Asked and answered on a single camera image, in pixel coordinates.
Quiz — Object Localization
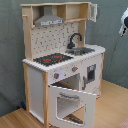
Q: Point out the white oven door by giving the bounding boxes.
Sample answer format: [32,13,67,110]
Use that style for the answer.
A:
[49,86,96,128]

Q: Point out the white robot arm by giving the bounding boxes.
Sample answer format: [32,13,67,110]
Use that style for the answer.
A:
[119,8,128,37]

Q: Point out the wooden toy kitchen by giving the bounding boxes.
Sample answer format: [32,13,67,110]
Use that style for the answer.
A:
[22,2,105,128]

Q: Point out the right stove knob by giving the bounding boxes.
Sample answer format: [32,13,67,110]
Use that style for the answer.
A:
[71,66,79,73]

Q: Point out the stove knob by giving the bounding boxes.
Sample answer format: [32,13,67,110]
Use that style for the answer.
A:
[54,73,60,79]
[71,66,79,73]

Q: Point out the left stove knob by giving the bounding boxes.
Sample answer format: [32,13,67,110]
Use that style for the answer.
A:
[54,73,60,79]

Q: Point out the black stovetop red burners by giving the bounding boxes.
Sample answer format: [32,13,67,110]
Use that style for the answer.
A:
[34,53,70,66]

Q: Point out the metal sink basin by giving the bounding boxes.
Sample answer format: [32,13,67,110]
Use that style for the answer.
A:
[65,47,95,55]

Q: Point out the black toy faucet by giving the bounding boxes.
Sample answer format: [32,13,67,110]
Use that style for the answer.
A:
[67,33,82,49]

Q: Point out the grey ice dispenser panel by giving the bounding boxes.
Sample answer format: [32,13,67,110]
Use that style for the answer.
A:
[87,65,96,82]

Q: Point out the grey range hood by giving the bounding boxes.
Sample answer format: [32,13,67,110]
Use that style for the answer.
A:
[34,5,64,27]

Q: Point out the grey fridge door handle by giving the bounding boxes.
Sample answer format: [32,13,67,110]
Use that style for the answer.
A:
[82,76,87,90]

